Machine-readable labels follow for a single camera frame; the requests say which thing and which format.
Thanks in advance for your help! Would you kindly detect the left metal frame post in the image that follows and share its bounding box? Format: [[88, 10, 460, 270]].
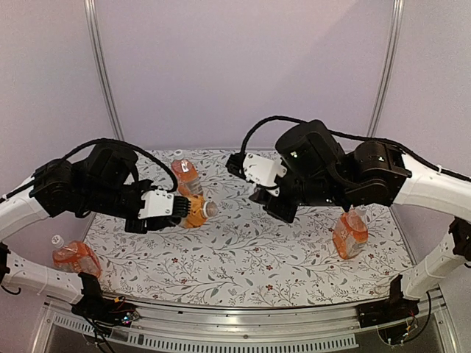
[[84, 0, 124, 140]]

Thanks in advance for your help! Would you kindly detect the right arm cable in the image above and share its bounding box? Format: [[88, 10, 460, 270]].
[[240, 115, 369, 155]]

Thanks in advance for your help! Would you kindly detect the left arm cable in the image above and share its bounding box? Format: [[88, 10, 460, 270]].
[[62, 138, 180, 192]]

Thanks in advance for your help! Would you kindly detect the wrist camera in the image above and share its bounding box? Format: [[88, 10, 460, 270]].
[[138, 189, 191, 219], [226, 152, 288, 196]]

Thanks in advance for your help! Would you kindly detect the right metal frame post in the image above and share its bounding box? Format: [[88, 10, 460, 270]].
[[367, 0, 405, 137]]

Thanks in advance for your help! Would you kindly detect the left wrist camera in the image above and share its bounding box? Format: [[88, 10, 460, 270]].
[[138, 189, 191, 219]]

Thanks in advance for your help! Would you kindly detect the metal frame post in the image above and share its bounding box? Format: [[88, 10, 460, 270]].
[[367, 0, 405, 137], [84, 0, 124, 140]]

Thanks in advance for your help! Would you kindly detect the aluminium front rail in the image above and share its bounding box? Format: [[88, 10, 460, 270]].
[[32, 289, 461, 352]]

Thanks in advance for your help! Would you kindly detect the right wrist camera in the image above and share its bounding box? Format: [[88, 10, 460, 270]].
[[226, 152, 288, 196]]

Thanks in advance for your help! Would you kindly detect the yellow dark-label bottle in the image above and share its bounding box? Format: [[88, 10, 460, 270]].
[[180, 195, 219, 229]]

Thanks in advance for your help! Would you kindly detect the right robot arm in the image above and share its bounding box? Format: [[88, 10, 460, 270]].
[[240, 119, 470, 327]]

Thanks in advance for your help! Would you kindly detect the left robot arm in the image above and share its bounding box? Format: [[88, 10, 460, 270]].
[[1, 138, 191, 319]]

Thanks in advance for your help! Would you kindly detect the floral tablecloth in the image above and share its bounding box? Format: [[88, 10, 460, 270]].
[[85, 150, 412, 307]]

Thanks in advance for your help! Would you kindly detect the orange bottle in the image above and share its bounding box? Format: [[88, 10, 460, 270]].
[[332, 207, 369, 260], [171, 150, 204, 196], [51, 235, 102, 278]]

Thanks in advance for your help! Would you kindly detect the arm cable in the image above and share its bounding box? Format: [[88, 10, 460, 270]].
[[62, 138, 180, 192], [240, 115, 369, 155]]

